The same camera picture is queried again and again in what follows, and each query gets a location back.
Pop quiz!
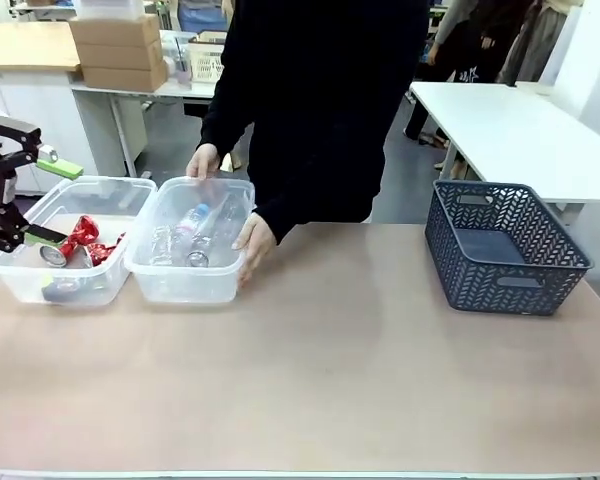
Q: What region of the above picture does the person's torso black sweater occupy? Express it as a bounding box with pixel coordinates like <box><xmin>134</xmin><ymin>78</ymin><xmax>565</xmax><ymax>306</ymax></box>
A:
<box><xmin>214</xmin><ymin>0</ymin><xmax>430</xmax><ymax>226</ymax></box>

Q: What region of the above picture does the clear plastic bin with bottles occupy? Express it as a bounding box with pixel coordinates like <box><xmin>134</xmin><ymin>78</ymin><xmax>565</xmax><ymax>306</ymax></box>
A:
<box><xmin>123</xmin><ymin>175</ymin><xmax>258</xmax><ymax>305</ymax></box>

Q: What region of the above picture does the clear plastic container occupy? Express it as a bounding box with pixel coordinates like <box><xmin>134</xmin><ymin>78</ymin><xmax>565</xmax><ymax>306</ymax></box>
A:
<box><xmin>159</xmin><ymin>29</ymin><xmax>197</xmax><ymax>85</ymax></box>

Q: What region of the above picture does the white slotted plastic crate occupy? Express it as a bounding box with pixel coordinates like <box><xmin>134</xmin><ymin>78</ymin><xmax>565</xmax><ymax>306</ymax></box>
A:
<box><xmin>186</xmin><ymin>38</ymin><xmax>230</xmax><ymax>84</ymax></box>

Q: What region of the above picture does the cabinet with wooden top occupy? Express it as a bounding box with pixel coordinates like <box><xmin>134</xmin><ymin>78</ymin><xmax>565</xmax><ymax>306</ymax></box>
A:
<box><xmin>0</xmin><ymin>22</ymin><xmax>99</xmax><ymax>197</ymax></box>

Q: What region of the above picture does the person's right forearm black sleeve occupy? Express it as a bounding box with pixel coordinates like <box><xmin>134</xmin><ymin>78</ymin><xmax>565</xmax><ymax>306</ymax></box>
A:
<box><xmin>198</xmin><ymin>74</ymin><xmax>256</xmax><ymax>160</ymax></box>

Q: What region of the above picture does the clear plastic bin with cans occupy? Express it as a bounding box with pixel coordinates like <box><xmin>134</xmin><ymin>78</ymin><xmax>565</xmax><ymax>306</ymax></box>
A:
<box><xmin>0</xmin><ymin>174</ymin><xmax>158</xmax><ymax>305</ymax></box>

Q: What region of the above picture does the bystander in dark clothes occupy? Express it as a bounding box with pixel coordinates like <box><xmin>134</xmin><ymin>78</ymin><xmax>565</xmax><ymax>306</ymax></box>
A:
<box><xmin>403</xmin><ymin>0</ymin><xmax>487</xmax><ymax>149</ymax></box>

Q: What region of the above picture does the bystander in beige coat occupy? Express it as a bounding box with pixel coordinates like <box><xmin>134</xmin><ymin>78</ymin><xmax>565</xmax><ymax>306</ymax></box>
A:
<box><xmin>496</xmin><ymin>0</ymin><xmax>575</xmax><ymax>85</ymax></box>

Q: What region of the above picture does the clear plastic bottle round base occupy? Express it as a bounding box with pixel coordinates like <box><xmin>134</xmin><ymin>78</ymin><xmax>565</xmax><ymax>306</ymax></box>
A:
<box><xmin>184</xmin><ymin>232</ymin><xmax>219</xmax><ymax>269</ymax></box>

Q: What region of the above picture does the small cardboard box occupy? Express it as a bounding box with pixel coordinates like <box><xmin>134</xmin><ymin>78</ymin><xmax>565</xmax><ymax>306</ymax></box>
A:
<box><xmin>68</xmin><ymin>14</ymin><xmax>162</xmax><ymax>50</ymax></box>

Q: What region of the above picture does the white desk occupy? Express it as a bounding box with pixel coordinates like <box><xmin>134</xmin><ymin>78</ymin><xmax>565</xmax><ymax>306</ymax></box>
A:
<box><xmin>69</xmin><ymin>72</ymin><xmax>219</xmax><ymax>177</ymax></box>

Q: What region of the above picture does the dark crushed can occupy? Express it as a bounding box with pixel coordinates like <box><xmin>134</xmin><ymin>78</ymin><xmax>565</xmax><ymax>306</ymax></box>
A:
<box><xmin>42</xmin><ymin>277</ymin><xmax>84</xmax><ymax>304</ymax></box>

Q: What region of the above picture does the white office table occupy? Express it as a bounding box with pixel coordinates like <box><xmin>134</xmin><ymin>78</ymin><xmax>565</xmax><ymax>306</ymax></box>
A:
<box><xmin>408</xmin><ymin>80</ymin><xmax>600</xmax><ymax>206</ymax></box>

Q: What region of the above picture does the person's left hand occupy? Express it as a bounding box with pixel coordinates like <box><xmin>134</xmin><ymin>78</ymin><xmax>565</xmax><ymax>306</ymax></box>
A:
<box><xmin>231</xmin><ymin>212</ymin><xmax>278</xmax><ymax>289</ymax></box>

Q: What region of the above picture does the dark grey woven plastic basket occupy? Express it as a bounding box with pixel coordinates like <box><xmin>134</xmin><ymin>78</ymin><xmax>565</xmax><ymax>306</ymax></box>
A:
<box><xmin>424</xmin><ymin>179</ymin><xmax>596</xmax><ymax>318</ymax></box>

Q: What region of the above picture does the person's left forearm black sleeve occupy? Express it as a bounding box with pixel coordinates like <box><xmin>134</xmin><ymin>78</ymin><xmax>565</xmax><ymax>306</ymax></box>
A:
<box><xmin>252</xmin><ymin>187</ymin><xmax>341</xmax><ymax>247</ymax></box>

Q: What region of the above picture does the white plastic storage box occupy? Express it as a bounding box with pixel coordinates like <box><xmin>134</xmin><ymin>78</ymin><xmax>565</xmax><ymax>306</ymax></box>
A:
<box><xmin>73</xmin><ymin>0</ymin><xmax>145</xmax><ymax>22</ymax></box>

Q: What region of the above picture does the crushed clear plastic bottle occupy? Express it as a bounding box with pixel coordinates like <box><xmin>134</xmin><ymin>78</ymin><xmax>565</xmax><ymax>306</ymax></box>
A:
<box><xmin>149</xmin><ymin>224</ymin><xmax>179</xmax><ymax>267</ymax></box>

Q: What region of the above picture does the person's right hand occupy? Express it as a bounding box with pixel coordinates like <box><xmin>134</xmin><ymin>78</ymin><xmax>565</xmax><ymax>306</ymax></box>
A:
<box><xmin>185</xmin><ymin>143</ymin><xmax>223</xmax><ymax>181</ymax></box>

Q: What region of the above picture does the crushed red can silver top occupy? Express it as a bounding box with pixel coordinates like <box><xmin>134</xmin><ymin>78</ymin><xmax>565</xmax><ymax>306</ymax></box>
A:
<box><xmin>38</xmin><ymin>214</ymin><xmax>101</xmax><ymax>269</ymax></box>

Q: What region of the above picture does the clear bottle pink label blue cap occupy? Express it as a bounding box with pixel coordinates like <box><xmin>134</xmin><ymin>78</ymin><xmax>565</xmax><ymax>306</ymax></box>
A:
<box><xmin>174</xmin><ymin>202</ymin><xmax>214</xmax><ymax>242</ymax></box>

